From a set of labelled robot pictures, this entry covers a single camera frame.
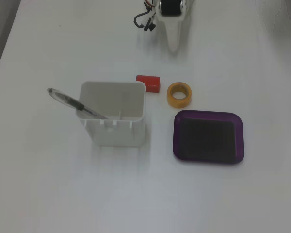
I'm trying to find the red ribbed cube block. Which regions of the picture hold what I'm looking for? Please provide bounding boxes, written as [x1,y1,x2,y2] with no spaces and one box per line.
[135,74,162,93]

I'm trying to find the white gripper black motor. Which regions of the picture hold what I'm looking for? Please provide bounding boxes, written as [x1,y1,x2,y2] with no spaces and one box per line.
[156,0,193,53]

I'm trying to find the purple metal tray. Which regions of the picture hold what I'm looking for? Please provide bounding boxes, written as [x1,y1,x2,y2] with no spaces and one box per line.
[172,109,246,166]

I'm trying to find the black servo cable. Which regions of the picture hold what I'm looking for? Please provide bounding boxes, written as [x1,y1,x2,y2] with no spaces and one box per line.
[134,9,159,32]

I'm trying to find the black clear ballpoint pen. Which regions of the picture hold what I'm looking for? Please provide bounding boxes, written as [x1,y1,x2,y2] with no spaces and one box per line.
[47,87,109,120]

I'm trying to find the white plastic box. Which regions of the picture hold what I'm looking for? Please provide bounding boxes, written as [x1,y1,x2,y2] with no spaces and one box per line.
[75,81,146,147]

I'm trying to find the yellow tape roll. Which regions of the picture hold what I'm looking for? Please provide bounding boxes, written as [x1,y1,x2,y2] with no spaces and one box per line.
[166,82,193,109]

